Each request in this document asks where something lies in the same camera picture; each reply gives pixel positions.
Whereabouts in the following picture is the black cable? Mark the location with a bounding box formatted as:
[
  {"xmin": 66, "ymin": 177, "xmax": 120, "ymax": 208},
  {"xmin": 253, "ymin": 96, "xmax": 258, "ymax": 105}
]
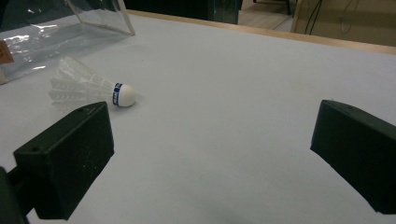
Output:
[{"xmin": 304, "ymin": 0, "xmax": 324, "ymax": 35}]

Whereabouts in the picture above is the clear plastic bag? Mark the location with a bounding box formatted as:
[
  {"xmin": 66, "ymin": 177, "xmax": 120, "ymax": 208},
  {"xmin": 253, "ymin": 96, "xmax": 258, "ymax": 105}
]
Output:
[{"xmin": 0, "ymin": 0, "xmax": 136, "ymax": 86}]

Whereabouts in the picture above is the white feather shuttlecock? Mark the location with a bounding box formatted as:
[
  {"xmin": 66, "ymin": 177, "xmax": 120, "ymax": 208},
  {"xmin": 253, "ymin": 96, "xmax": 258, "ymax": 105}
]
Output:
[{"xmin": 48, "ymin": 56, "xmax": 137, "ymax": 110}]

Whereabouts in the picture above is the thin grey cable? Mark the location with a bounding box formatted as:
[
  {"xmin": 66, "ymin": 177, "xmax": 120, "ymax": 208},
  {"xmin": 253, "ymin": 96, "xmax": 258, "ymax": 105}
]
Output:
[{"xmin": 340, "ymin": 0, "xmax": 362, "ymax": 35}]

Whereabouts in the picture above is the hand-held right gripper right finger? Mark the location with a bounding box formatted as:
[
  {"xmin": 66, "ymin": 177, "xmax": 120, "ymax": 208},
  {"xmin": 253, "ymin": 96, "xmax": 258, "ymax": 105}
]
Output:
[{"xmin": 309, "ymin": 99, "xmax": 396, "ymax": 215}]

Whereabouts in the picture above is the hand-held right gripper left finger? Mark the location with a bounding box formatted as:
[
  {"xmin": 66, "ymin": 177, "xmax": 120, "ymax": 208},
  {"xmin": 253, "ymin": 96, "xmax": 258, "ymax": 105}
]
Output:
[{"xmin": 12, "ymin": 101, "xmax": 116, "ymax": 221}]

